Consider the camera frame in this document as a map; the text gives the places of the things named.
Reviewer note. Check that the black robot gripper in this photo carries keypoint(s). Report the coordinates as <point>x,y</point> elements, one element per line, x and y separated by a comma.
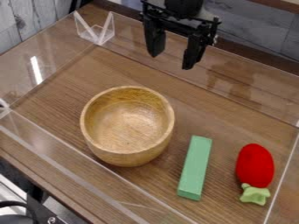
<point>184,17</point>

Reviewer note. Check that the red plush strawberry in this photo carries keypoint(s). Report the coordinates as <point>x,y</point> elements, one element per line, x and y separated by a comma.
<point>255,172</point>

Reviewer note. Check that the light wooden bowl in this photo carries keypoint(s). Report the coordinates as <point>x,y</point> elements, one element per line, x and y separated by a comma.
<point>127,125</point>

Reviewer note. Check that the green rectangular block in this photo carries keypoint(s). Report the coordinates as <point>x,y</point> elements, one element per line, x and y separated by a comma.
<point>193,168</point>

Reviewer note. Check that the clear acrylic corner bracket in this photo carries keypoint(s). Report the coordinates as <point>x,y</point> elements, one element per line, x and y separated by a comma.
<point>96,34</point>

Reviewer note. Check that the clear acrylic tray enclosure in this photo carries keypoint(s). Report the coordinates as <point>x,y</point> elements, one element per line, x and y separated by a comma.
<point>231,100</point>

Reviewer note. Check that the black metal table bracket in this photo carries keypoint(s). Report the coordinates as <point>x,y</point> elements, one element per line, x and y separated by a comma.
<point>37,211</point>

